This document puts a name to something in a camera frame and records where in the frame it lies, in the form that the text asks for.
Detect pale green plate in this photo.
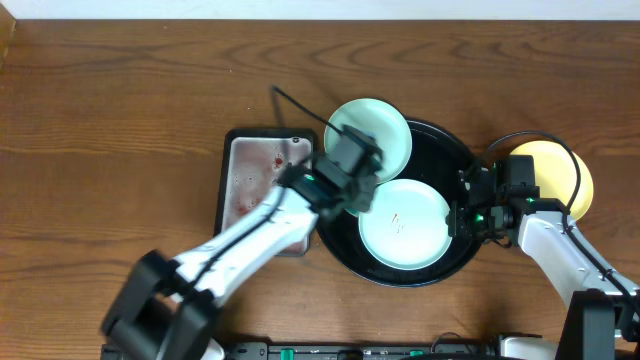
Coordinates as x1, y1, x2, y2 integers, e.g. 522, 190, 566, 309
358, 179, 452, 271

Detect light blue plate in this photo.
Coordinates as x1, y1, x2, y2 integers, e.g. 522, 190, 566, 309
329, 98, 412, 184

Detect rectangular black metal tray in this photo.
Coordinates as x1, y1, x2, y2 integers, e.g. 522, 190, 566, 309
214, 128, 318, 234

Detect round black tray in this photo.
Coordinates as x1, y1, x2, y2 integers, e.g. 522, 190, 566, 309
317, 117, 481, 288

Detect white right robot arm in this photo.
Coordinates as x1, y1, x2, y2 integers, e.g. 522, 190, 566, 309
447, 166, 639, 359

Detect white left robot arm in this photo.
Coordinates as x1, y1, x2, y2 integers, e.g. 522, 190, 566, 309
101, 152, 381, 359

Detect yellow plate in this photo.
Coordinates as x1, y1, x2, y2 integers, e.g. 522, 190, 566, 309
511, 140, 594, 220

